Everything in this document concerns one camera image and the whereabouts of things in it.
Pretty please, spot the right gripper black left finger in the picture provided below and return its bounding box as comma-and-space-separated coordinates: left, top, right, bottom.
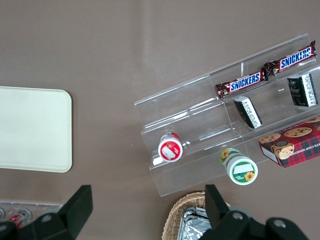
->
0, 184, 94, 240

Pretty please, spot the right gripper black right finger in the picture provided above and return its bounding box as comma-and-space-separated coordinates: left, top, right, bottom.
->
197, 184, 308, 240

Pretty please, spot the light tan wicker basket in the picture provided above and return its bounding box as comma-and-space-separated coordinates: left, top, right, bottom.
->
161, 191, 232, 240

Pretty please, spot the cream plastic tray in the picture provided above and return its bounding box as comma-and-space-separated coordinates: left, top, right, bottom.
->
0, 86, 73, 174

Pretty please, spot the foil wrapped food item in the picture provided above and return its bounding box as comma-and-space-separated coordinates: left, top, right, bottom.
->
176, 206, 213, 240

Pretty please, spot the clear acrylic can rack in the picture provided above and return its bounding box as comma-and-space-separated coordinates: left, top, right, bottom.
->
0, 199, 64, 230

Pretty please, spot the green sunflower lidded cup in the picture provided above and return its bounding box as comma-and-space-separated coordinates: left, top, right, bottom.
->
219, 148, 259, 186

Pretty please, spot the red soda can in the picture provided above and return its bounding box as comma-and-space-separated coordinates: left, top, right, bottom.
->
9, 208, 33, 228

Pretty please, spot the red lidded yogurt cup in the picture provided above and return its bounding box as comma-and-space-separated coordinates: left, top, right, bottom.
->
157, 132, 184, 164

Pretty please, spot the clear acrylic tiered shelf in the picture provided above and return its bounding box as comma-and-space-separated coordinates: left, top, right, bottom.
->
133, 33, 320, 199

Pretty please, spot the red tartan cookie box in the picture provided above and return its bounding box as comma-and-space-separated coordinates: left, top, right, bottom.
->
258, 116, 320, 170

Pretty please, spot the small black white box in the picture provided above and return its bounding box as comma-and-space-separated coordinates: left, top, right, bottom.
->
233, 95, 263, 130
286, 72, 320, 108

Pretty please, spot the Snickers chocolate bar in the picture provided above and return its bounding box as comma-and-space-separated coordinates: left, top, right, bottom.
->
261, 40, 318, 77
215, 69, 269, 99

